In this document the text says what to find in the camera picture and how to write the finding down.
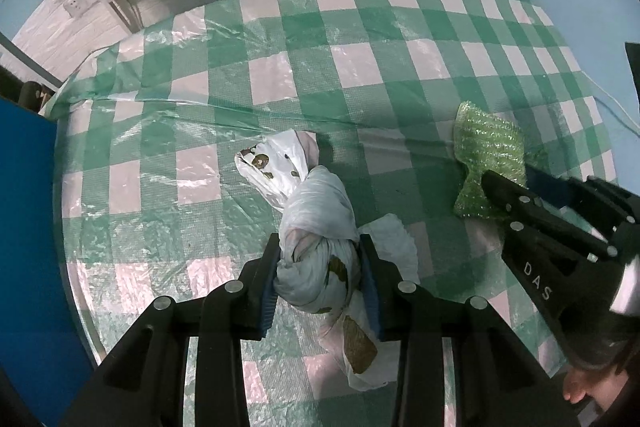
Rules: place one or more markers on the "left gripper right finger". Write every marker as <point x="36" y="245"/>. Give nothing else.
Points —
<point x="497" y="381"/>

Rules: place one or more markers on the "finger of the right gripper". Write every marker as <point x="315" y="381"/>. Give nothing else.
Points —
<point x="523" y="208"/>
<point x="567" y="192"/>

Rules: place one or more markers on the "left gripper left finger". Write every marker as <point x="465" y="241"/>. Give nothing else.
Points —
<point x="141" y="381"/>

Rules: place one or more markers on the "green glitter scrub sponge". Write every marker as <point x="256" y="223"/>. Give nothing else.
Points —
<point x="485" y="142"/>

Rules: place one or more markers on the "white patterned scarf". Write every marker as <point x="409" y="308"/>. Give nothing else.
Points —
<point x="319" y="271"/>

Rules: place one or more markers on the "person's right hand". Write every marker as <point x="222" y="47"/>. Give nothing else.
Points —
<point x="602" y="386"/>

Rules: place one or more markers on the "blue cardboard box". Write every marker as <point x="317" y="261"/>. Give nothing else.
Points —
<point x="41" y="352"/>

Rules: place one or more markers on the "green checkered tablecloth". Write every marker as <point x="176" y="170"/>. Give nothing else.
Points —
<point x="151" y="201"/>

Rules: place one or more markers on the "black cylinder on box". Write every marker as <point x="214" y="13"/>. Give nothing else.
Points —
<point x="34" y="95"/>

